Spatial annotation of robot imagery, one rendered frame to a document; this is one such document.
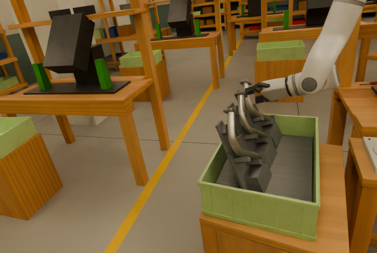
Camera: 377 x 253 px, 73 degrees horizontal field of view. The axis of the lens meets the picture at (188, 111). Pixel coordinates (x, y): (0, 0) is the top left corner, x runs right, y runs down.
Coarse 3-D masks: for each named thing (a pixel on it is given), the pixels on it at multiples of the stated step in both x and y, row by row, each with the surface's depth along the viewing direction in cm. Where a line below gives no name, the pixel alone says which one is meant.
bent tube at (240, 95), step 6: (240, 96) 109; (246, 96) 112; (240, 102) 108; (240, 108) 107; (240, 114) 107; (240, 120) 107; (246, 120) 107; (246, 126) 107; (252, 132) 110; (258, 132) 114
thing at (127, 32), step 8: (152, 0) 596; (112, 8) 635; (120, 8) 589; (128, 8) 582; (104, 24) 613; (96, 32) 633; (104, 32) 626; (112, 32) 619; (120, 32) 618; (128, 32) 612; (96, 40) 635; (104, 40) 628; (112, 40) 622; (120, 40) 615; (128, 40) 608; (112, 48) 636; (120, 48) 678; (112, 56) 646; (120, 56) 641; (112, 64) 652; (120, 64) 645
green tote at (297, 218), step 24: (288, 120) 135; (312, 120) 130; (312, 144) 135; (216, 168) 113; (312, 168) 119; (216, 192) 95; (240, 192) 90; (312, 192) 105; (216, 216) 101; (240, 216) 96; (264, 216) 91; (288, 216) 86; (312, 216) 82; (312, 240) 87
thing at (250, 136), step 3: (243, 129) 114; (243, 132) 114; (246, 132) 113; (246, 135) 112; (249, 135) 111; (252, 135) 110; (255, 135) 110; (246, 138) 112; (249, 138) 111; (252, 138) 110; (255, 138) 110; (258, 138) 120; (261, 138) 118; (264, 138) 117; (255, 141) 120; (258, 141) 119; (261, 141) 118; (264, 141) 117; (267, 141) 118
